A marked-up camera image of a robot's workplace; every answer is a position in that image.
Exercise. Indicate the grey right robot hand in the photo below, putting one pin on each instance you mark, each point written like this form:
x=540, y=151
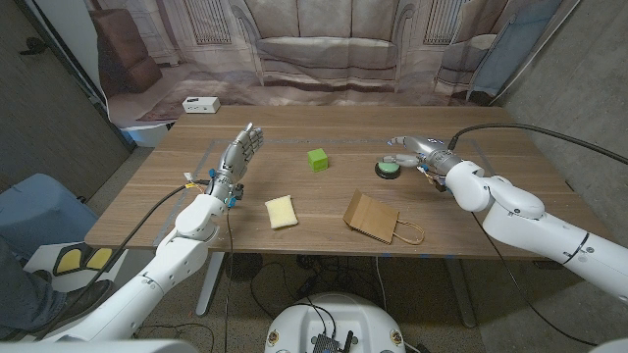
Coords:
x=429, y=153

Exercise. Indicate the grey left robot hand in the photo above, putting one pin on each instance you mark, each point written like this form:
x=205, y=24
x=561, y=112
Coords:
x=238, y=157

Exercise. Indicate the green button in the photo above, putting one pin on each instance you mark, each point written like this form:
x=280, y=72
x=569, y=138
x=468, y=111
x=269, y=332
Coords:
x=387, y=170

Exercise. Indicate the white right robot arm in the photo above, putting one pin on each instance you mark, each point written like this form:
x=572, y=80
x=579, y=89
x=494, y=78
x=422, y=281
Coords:
x=539, y=230

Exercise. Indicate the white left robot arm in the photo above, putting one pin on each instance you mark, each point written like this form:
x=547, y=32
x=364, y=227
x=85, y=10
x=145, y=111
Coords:
x=162, y=274

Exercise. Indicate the green cube block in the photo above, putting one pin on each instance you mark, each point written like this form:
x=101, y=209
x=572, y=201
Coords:
x=318, y=160

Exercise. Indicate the brown paper bag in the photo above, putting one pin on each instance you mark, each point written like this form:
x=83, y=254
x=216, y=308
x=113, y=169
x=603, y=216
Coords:
x=370, y=218

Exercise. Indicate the white power box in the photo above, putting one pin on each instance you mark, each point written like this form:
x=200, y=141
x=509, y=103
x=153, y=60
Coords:
x=201, y=104

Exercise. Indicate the yellow sponge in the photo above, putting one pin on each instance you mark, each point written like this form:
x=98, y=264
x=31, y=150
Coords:
x=281, y=212

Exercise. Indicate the black round floor fan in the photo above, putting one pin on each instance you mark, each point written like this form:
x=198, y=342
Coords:
x=244, y=267

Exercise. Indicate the white table leg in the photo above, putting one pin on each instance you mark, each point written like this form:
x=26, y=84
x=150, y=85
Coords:
x=211, y=284

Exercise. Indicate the printed living room backdrop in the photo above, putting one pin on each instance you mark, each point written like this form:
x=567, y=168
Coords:
x=324, y=49

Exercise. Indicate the grey table leg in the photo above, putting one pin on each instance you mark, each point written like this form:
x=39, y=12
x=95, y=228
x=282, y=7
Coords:
x=461, y=294

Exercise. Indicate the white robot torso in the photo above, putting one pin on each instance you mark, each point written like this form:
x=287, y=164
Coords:
x=343, y=318

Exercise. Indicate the yellow black foot pedal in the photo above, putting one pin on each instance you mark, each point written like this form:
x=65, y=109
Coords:
x=68, y=260

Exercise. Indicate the blue padded chair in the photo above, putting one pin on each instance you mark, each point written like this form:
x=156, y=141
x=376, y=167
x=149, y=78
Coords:
x=39, y=206

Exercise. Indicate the small black electronics module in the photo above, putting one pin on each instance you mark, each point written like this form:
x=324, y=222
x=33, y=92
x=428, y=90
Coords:
x=324, y=344

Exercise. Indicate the black shoe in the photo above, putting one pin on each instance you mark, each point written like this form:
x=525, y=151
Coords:
x=78, y=301

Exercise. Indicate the person's leg in jeans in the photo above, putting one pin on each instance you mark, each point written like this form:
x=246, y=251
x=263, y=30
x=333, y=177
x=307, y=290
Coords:
x=19, y=294

